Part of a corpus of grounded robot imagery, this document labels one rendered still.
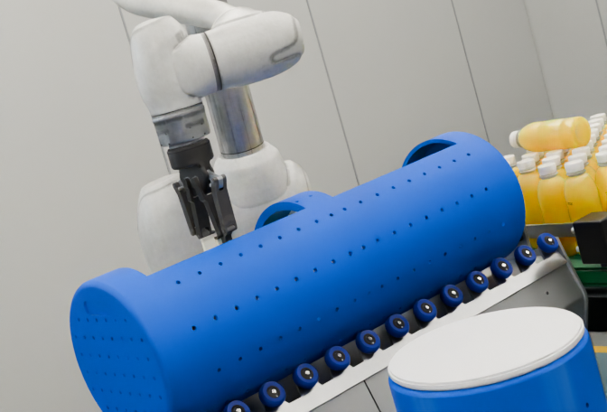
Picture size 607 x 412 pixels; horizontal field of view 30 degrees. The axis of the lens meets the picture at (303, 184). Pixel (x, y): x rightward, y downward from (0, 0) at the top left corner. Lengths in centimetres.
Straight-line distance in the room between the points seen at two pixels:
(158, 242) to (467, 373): 113
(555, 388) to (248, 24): 79
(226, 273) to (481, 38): 525
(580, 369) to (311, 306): 52
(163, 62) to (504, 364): 75
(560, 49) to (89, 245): 352
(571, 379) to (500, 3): 574
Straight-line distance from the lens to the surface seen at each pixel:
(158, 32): 188
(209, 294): 179
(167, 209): 247
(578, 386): 154
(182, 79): 187
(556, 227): 244
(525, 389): 149
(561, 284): 236
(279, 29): 190
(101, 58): 510
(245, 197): 248
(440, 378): 152
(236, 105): 246
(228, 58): 188
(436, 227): 208
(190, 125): 188
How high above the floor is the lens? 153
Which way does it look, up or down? 8 degrees down
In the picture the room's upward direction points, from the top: 16 degrees counter-clockwise
